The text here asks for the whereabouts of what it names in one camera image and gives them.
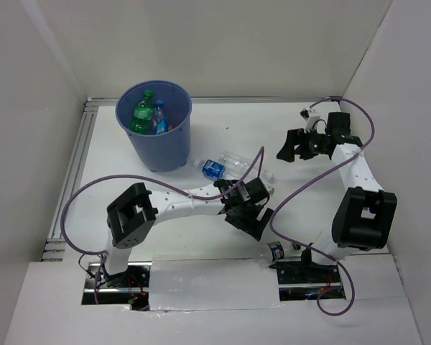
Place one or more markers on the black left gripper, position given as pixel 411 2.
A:
pixel 256 229

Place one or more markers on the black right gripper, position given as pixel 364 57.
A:
pixel 287 152

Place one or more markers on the small pepsi bottle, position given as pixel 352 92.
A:
pixel 276 251

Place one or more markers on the clear bottle white cap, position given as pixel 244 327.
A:
pixel 236 166

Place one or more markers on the blue label water bottle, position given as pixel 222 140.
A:
pixel 214 170

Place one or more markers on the crushed bottle blue label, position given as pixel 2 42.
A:
pixel 159 122

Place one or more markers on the green plastic bottle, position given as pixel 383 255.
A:
pixel 142 114

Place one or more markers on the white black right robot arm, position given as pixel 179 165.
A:
pixel 364 217

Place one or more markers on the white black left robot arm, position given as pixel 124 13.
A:
pixel 132 215

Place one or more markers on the blue plastic bin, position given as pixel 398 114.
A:
pixel 166 151

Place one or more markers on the white taped cover sheet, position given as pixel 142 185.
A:
pixel 187 285

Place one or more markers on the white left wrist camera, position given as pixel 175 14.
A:
pixel 269 189

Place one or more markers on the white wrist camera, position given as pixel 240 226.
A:
pixel 269 189
pixel 311 118

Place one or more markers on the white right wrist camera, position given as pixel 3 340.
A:
pixel 311 118

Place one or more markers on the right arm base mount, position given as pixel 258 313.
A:
pixel 301 279

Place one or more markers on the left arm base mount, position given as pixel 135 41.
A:
pixel 130 289

